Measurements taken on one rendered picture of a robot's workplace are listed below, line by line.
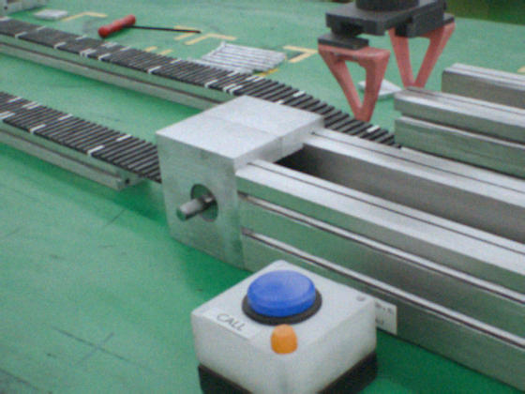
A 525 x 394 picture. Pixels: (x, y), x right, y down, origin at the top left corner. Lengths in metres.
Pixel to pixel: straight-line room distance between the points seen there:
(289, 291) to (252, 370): 0.05
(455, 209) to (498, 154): 0.12
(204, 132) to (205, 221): 0.07
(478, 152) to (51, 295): 0.36
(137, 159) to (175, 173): 0.12
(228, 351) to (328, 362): 0.06
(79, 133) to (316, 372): 0.46
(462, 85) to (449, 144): 0.08
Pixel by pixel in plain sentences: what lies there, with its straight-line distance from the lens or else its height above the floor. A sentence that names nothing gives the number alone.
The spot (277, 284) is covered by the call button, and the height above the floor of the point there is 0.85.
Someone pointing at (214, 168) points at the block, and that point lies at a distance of 0.66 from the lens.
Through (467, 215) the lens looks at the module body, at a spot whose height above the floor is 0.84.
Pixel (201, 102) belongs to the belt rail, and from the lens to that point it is 1.01.
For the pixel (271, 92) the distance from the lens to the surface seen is 0.95.
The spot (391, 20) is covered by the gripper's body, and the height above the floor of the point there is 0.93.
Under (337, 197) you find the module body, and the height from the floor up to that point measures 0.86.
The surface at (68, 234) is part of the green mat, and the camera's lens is 0.78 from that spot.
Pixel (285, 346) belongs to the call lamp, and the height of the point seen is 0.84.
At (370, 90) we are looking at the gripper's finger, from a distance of 0.79.
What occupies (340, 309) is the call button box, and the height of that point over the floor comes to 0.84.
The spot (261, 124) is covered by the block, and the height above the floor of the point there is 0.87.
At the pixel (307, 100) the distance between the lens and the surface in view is 0.94.
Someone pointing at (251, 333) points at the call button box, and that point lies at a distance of 0.51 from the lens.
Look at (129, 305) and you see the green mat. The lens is 0.66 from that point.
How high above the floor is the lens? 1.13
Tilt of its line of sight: 26 degrees down
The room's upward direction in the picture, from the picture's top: 5 degrees counter-clockwise
